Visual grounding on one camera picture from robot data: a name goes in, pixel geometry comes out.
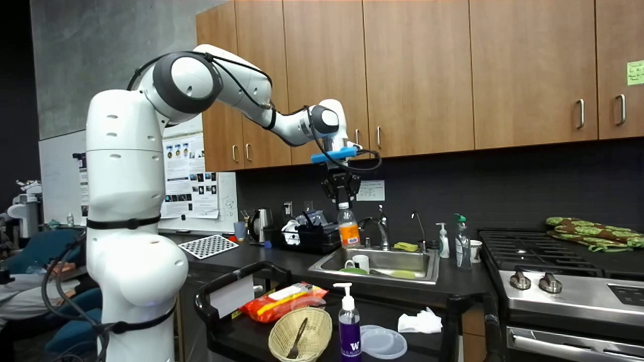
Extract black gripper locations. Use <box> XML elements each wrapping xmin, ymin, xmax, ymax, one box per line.
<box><xmin>321</xmin><ymin>163</ymin><xmax>360</xmax><ymax>210</ymax></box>

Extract clear bottle with orange label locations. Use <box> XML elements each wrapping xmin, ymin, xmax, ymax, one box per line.
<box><xmin>336</xmin><ymin>200</ymin><xmax>362</xmax><ymax>252</ymax></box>

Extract stainless steel sink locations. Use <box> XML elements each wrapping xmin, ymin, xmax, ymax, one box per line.
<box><xmin>308</xmin><ymin>245</ymin><xmax>443</xmax><ymax>287</ymax></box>

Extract clear dish soap bottle green cap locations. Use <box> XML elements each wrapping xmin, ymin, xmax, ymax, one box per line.
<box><xmin>453</xmin><ymin>214</ymin><xmax>473</xmax><ymax>271</ymax></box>

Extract purple hand soap pump bottle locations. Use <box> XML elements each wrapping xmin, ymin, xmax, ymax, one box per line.
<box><xmin>332</xmin><ymin>281</ymin><xmax>363</xmax><ymax>362</ymax></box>

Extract black dish rack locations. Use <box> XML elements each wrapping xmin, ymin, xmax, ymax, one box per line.
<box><xmin>280</xmin><ymin>207</ymin><xmax>346</xmax><ymax>255</ymax></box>

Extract chrome faucet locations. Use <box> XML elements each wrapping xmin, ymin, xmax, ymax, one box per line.
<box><xmin>357</xmin><ymin>214</ymin><xmax>393</xmax><ymax>254</ymax></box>

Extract yellow sponge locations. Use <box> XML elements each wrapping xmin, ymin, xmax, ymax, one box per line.
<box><xmin>391</xmin><ymin>240</ymin><xmax>420</xmax><ymax>255</ymax></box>

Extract stainless steel kettle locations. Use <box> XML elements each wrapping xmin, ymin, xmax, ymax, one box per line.
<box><xmin>250</xmin><ymin>207</ymin><xmax>271</xmax><ymax>245</ymax></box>

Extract thin chrome tap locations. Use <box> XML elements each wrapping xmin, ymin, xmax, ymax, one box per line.
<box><xmin>409</xmin><ymin>211</ymin><xmax>429</xmax><ymax>254</ymax></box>

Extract whiteboard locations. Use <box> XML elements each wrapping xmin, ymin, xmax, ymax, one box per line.
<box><xmin>36</xmin><ymin>116</ymin><xmax>239</xmax><ymax>238</ymax></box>

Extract white soap dispenser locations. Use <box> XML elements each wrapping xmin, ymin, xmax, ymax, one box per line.
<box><xmin>434</xmin><ymin>221</ymin><xmax>453</xmax><ymax>261</ymax></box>

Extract orange snack package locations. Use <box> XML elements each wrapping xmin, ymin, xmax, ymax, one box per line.
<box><xmin>241</xmin><ymin>281</ymin><xmax>329</xmax><ymax>326</ymax></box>

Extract black utility cart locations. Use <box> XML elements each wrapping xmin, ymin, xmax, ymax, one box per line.
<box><xmin>192</xmin><ymin>260</ymin><xmax>486</xmax><ymax>362</ymax></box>

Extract wooden upper cabinets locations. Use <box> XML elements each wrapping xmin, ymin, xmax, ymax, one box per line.
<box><xmin>195</xmin><ymin>0</ymin><xmax>644</xmax><ymax>174</ymax></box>

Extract woven wicker basket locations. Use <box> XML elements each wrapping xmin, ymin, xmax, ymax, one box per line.
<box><xmin>265</xmin><ymin>304</ymin><xmax>333</xmax><ymax>362</ymax></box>

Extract white crumpled tissue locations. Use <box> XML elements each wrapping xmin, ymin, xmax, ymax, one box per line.
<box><xmin>397</xmin><ymin>305</ymin><xmax>445</xmax><ymax>336</ymax></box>

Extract white paper sheet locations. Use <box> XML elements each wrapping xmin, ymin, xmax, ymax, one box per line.
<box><xmin>208</xmin><ymin>274</ymin><xmax>257</xmax><ymax>320</ymax></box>

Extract printed poster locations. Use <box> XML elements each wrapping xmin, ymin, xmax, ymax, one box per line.
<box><xmin>159</xmin><ymin>133</ymin><xmax>224</xmax><ymax>221</ymax></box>

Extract black utensil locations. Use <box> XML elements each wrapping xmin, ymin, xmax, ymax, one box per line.
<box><xmin>285</xmin><ymin>315</ymin><xmax>310</xmax><ymax>360</ymax></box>

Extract silver stove knob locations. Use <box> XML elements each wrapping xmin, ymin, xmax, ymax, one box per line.
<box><xmin>536</xmin><ymin>270</ymin><xmax>563</xmax><ymax>295</ymax></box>
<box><xmin>509</xmin><ymin>267</ymin><xmax>533</xmax><ymax>292</ymax></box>

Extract green oven mitts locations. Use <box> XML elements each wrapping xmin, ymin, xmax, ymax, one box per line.
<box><xmin>542</xmin><ymin>216</ymin><xmax>644</xmax><ymax>255</ymax></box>

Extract blue office chair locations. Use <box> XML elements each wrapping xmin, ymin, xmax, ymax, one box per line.
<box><xmin>0</xmin><ymin>227</ymin><xmax>102</xmax><ymax>358</ymax></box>

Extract green sticky note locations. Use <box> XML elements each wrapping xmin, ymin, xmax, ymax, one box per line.
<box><xmin>624</xmin><ymin>58</ymin><xmax>644</xmax><ymax>89</ymax></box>

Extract white lab device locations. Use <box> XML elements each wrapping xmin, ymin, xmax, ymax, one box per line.
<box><xmin>5</xmin><ymin>178</ymin><xmax>43</xmax><ymax>240</ymax></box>

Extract white wall note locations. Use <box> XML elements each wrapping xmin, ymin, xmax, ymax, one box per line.
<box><xmin>354</xmin><ymin>178</ymin><xmax>388</xmax><ymax>206</ymax></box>

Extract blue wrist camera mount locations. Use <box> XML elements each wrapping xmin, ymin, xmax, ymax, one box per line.
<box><xmin>308</xmin><ymin>145</ymin><xmax>362</xmax><ymax>167</ymax></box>

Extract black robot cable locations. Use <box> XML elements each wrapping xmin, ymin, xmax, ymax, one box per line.
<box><xmin>127</xmin><ymin>51</ymin><xmax>385</xmax><ymax>177</ymax></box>

